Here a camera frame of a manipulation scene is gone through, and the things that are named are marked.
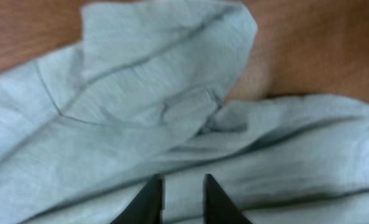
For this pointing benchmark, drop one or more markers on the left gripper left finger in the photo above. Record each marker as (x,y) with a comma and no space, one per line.
(147,206)

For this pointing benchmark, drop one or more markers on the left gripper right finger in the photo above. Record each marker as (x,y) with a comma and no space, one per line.
(217,206)

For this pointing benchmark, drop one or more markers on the light blue t-shirt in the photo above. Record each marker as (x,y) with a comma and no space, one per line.
(83,128)

